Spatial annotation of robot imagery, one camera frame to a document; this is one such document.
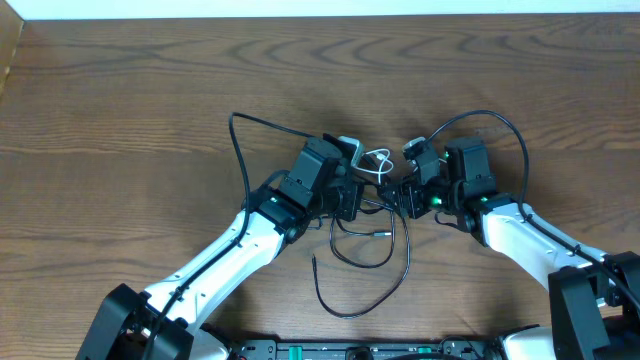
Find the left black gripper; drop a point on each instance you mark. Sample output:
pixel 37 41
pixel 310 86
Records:
pixel 353 200

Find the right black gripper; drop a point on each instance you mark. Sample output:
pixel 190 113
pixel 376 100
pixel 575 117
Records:
pixel 408 195

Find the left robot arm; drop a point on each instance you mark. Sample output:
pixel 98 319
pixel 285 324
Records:
pixel 165 320

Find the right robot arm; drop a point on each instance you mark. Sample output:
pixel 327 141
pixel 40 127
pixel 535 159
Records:
pixel 594 296

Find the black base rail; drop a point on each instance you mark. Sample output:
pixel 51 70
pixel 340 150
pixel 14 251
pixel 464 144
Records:
pixel 451 347

